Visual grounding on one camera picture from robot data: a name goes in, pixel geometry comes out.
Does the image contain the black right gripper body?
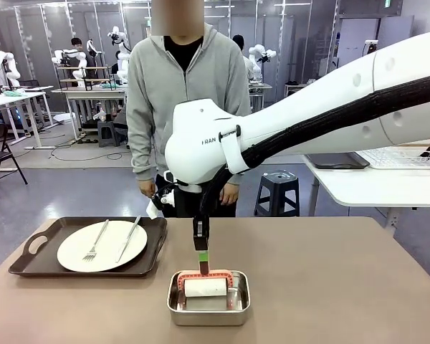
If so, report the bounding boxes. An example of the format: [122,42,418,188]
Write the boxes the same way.
[191,214,211,251]

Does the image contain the pink handled lint roller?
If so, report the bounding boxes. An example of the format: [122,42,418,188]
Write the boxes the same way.
[176,260,236,300]

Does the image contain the white round plate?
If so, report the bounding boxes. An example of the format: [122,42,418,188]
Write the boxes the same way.
[56,219,149,273]

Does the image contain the person's right forearm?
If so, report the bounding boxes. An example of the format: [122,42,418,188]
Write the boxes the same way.
[130,121,158,183]

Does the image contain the person's left hand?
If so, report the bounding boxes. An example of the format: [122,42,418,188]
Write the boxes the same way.
[219,181,241,206]

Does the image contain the person's right hand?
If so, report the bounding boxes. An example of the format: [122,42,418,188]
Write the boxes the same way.
[138,179,156,199]

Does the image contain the rectangular stainless steel tray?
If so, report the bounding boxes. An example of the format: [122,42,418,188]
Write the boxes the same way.
[166,270,252,327]

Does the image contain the silver metal knife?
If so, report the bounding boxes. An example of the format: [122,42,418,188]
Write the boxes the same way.
[115,214,143,264]

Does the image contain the dark blue plastic stool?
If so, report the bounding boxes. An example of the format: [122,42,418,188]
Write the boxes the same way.
[253,169,301,217]

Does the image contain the silver metal fork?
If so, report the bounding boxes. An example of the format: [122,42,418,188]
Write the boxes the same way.
[81,219,110,262]

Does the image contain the person in gray zip hoodie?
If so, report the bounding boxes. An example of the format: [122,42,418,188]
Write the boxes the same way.
[125,22,252,219]

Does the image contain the gray plastic step stool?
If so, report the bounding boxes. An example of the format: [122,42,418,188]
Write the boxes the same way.
[97,120,122,148]

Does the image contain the crouching background person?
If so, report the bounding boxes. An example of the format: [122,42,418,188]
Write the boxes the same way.
[112,106,130,145]

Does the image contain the background metal leg table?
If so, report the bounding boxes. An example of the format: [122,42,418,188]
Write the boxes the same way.
[51,87,129,141]

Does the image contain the white side table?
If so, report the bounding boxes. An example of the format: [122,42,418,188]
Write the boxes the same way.
[302,150,430,237]

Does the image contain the black haired background person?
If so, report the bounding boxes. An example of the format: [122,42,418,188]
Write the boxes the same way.
[231,34,254,82]

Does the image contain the black folding chair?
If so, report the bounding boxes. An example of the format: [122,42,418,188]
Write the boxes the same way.
[0,123,29,201]

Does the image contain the seated black haired person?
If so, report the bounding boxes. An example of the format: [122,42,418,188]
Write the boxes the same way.
[70,37,87,69]

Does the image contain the white background desk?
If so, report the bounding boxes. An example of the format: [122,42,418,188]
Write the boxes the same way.
[0,91,48,151]

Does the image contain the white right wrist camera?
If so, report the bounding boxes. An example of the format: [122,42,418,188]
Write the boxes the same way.
[145,171,189,221]

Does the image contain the right arm black braided hose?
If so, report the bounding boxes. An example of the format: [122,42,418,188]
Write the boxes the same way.
[199,72,430,216]

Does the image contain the wooden black frame shelf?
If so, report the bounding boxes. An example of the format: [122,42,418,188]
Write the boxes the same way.
[56,65,116,91]

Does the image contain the white wire dish rack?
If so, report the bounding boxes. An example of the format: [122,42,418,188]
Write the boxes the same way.
[356,138,430,170]

